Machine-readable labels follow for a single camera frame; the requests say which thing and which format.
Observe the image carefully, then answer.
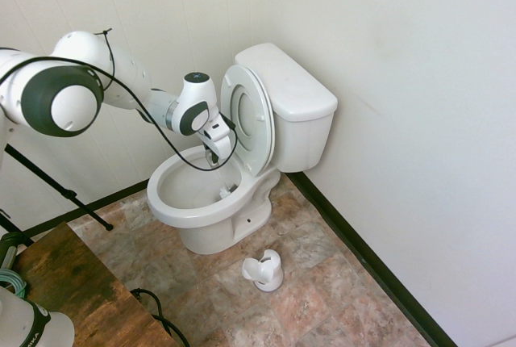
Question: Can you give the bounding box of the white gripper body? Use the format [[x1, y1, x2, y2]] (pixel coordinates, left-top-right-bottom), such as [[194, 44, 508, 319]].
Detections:
[[200, 114, 235, 159]]

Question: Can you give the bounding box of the white toilet brush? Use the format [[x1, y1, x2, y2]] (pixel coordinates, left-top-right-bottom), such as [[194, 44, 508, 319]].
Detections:
[[205, 151, 239, 200]]

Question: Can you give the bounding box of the white toilet seat with lid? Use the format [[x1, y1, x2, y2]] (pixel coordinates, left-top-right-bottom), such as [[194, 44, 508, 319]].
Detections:
[[219, 65, 277, 178]]

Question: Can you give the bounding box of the white toilet bowl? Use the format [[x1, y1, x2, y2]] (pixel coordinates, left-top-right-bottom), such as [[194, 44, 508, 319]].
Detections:
[[146, 145, 282, 256]]

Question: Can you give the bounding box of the white toilet tank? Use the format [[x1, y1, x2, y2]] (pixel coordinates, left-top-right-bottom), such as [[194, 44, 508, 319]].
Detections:
[[235, 43, 339, 174]]

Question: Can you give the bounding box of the white toilet tank lid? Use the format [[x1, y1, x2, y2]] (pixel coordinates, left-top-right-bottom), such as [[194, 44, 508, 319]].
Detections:
[[235, 43, 339, 123]]

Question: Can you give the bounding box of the white toilet brush holder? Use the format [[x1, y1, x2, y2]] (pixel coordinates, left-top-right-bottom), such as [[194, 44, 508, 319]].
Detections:
[[240, 249, 285, 293]]

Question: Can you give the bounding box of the dark wooden table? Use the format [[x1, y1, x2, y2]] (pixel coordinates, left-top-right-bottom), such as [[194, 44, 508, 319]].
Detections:
[[13, 220, 179, 347]]

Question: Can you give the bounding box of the black cable along robot arm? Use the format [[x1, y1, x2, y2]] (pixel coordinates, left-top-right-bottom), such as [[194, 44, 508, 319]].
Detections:
[[0, 28, 239, 172]]

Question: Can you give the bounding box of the black tripod camera stand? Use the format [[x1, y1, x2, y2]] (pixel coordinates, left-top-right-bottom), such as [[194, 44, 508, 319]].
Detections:
[[0, 141, 114, 248]]

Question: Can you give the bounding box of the thick black floor cable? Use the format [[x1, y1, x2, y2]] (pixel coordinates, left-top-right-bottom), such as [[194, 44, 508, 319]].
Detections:
[[130, 287, 191, 347]]

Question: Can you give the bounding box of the black wall baseboard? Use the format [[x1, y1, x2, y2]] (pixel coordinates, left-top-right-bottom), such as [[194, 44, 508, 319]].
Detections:
[[23, 170, 460, 347]]

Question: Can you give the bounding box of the green coiled cable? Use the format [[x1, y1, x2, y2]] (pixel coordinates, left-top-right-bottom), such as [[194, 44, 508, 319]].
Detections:
[[0, 267, 28, 304]]

